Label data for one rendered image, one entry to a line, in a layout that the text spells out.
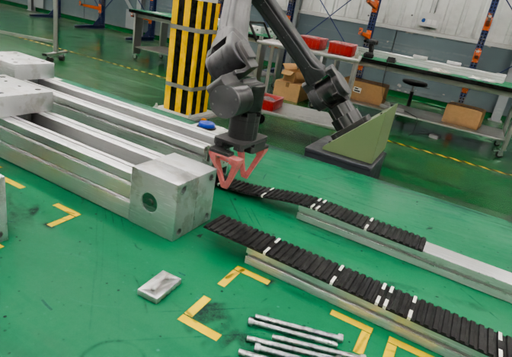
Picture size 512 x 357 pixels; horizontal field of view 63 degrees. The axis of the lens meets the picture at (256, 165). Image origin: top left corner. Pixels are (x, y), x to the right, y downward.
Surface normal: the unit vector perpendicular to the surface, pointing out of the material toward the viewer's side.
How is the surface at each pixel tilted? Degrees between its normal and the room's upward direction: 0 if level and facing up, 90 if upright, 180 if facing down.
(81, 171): 90
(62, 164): 90
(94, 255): 0
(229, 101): 90
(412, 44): 90
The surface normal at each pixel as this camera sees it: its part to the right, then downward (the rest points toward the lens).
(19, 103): 0.86, 0.31
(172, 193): -0.48, 0.24
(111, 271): 0.16, -0.92
